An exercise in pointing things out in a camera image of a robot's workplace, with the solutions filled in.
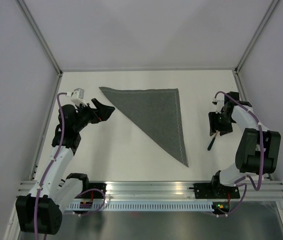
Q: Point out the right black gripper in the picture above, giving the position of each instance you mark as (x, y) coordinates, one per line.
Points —
(213, 116)

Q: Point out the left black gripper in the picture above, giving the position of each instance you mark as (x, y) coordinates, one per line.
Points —
(102, 113)

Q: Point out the gold fork green handle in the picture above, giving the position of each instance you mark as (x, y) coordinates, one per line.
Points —
(212, 141)

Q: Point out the grey cloth napkin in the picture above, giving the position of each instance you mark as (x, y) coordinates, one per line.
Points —
(157, 112)

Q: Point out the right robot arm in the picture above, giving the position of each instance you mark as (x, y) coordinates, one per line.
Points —
(258, 150)

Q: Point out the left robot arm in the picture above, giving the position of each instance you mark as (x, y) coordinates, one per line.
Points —
(41, 210)

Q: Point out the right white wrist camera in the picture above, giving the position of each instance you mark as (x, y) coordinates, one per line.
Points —
(219, 104)

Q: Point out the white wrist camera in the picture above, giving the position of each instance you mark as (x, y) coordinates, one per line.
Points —
(219, 104)
(77, 97)

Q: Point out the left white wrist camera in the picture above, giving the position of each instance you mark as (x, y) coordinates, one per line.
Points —
(77, 97)

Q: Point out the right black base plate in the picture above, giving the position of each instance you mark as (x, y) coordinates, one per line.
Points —
(214, 192)

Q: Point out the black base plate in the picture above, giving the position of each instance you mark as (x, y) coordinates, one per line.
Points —
(214, 192)
(94, 191)

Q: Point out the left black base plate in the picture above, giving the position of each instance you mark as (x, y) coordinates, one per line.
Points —
(94, 191)

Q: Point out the aluminium front rail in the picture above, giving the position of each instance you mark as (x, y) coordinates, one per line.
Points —
(182, 191)

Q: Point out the white slotted cable duct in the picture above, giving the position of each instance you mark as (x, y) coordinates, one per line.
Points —
(143, 206)

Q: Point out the right aluminium frame post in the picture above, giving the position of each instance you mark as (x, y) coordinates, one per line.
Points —
(257, 34)

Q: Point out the aluminium frame post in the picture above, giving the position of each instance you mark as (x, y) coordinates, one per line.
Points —
(257, 34)
(38, 35)

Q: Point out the left aluminium frame post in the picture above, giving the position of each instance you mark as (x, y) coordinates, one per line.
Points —
(38, 35)

